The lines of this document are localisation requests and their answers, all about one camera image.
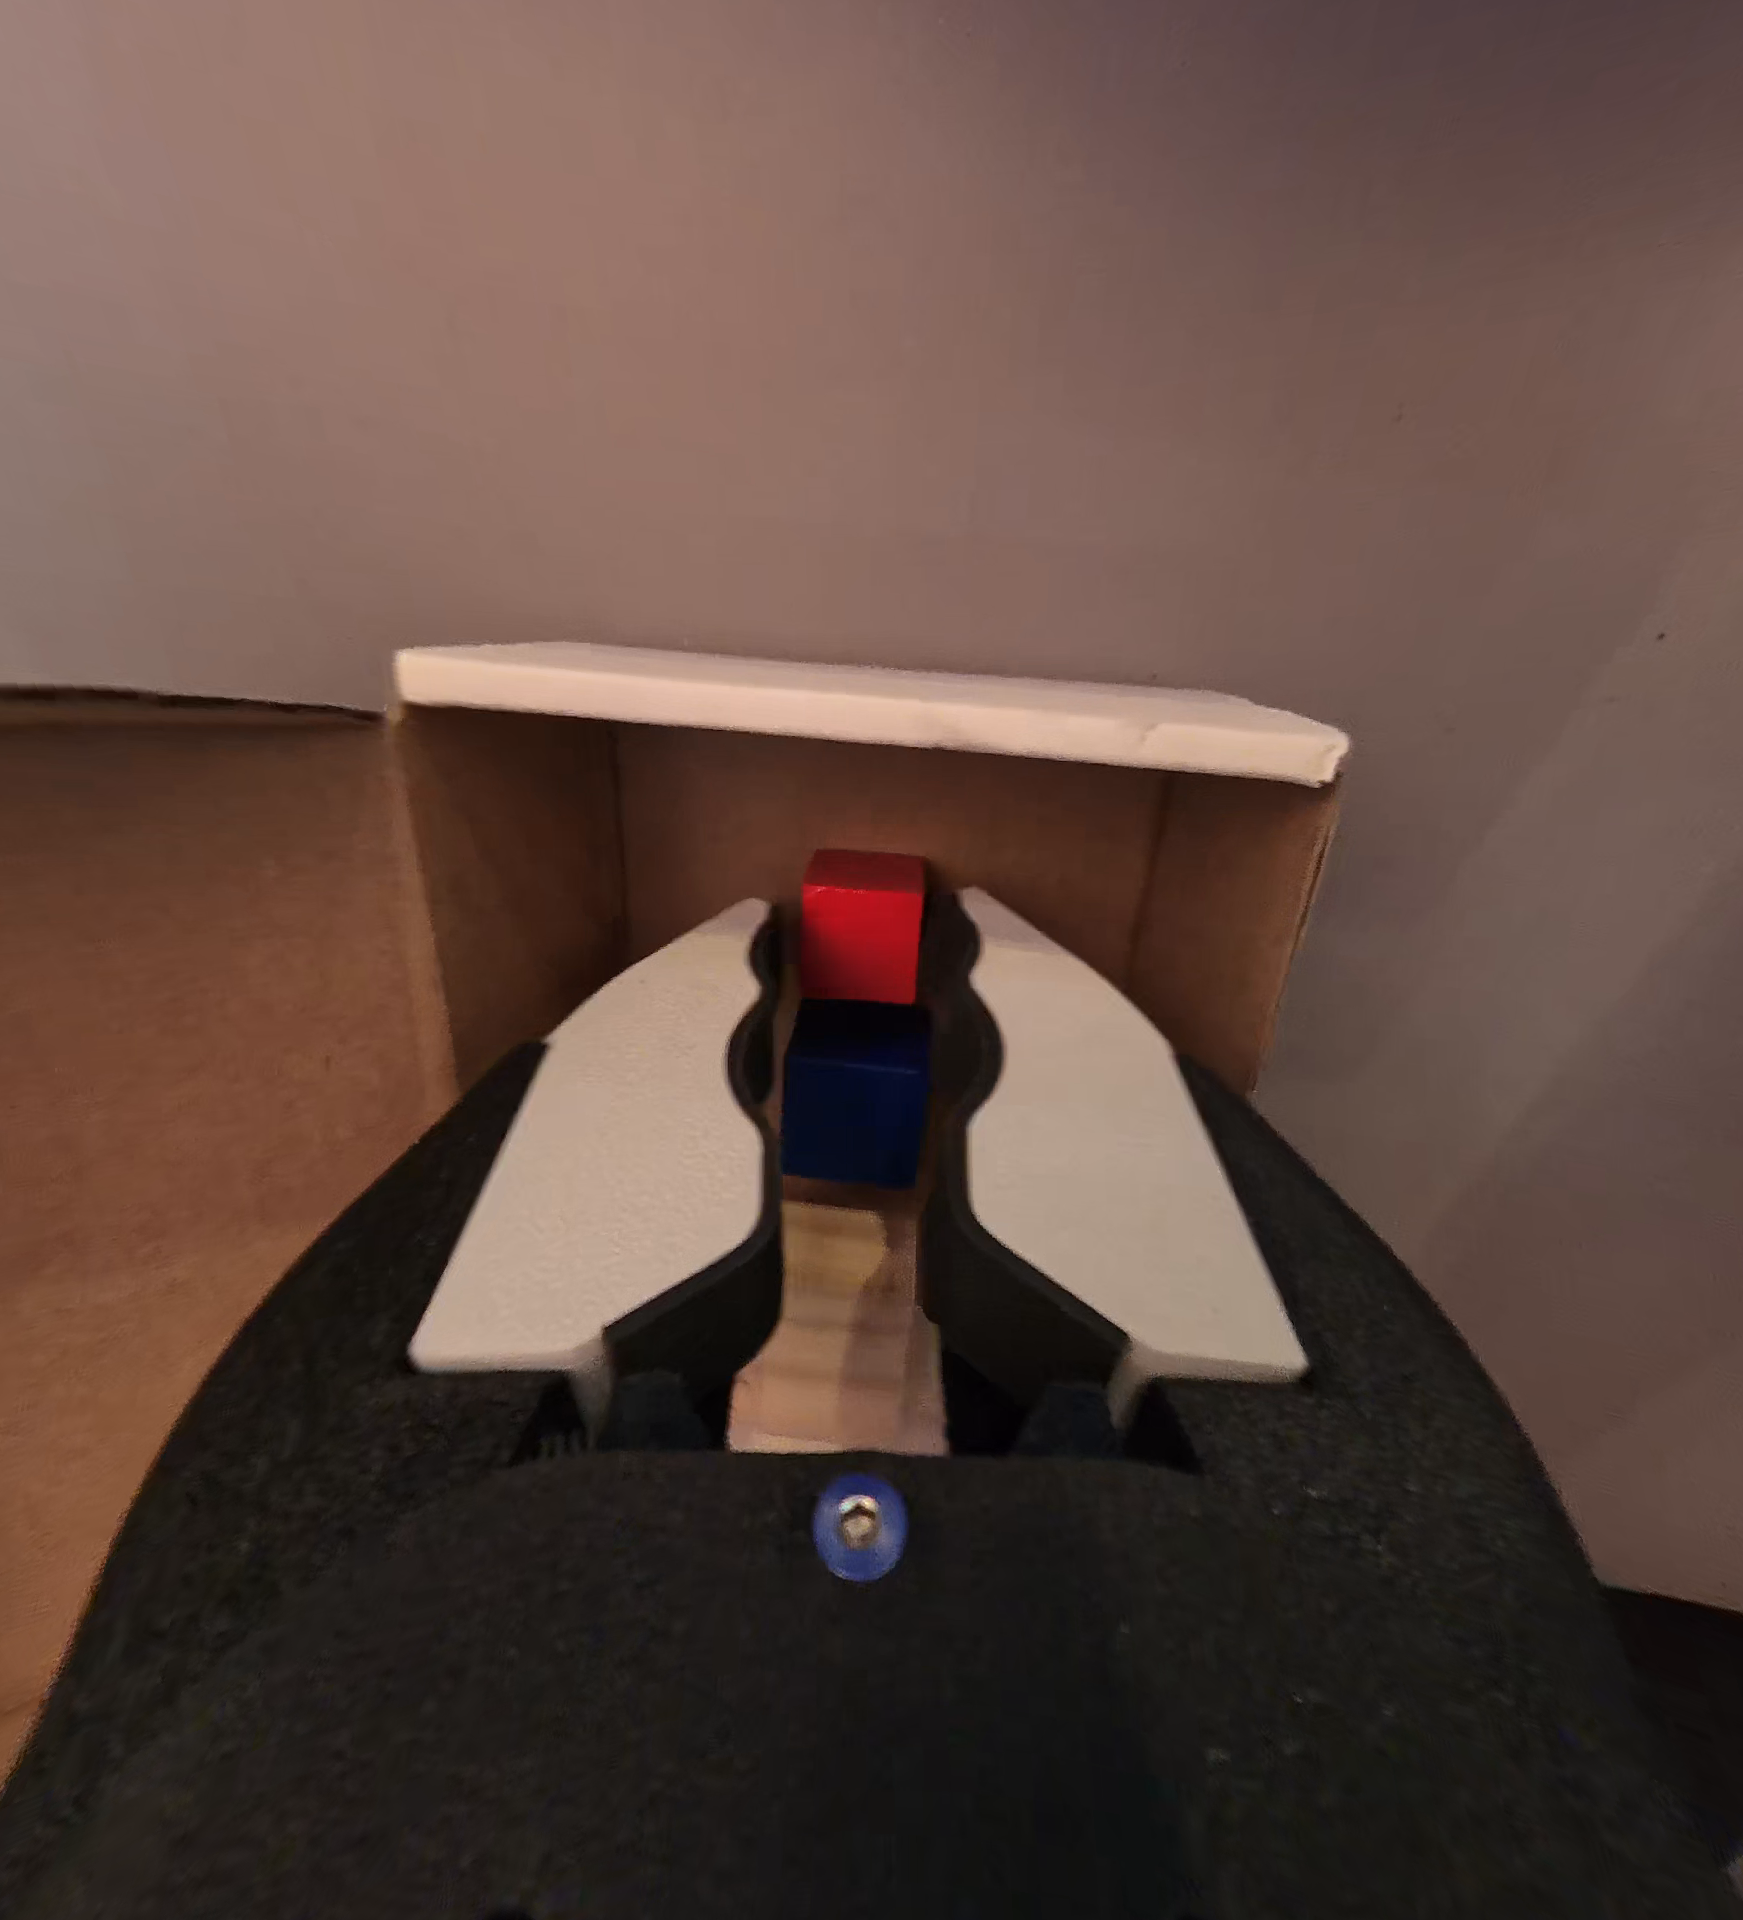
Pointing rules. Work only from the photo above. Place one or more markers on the white cardboard mailer box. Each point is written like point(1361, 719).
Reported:
point(137, 1125)

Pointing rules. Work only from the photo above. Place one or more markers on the small red cube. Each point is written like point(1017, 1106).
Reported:
point(859, 930)

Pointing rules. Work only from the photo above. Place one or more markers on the medium blue cube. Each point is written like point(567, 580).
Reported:
point(848, 1095)

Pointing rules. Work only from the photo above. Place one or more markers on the large wooden cube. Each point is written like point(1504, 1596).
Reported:
point(826, 1349)

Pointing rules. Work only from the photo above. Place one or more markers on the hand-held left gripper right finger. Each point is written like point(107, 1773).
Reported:
point(1097, 1169)

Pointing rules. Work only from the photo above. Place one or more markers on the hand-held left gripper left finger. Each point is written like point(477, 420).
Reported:
point(617, 1169)

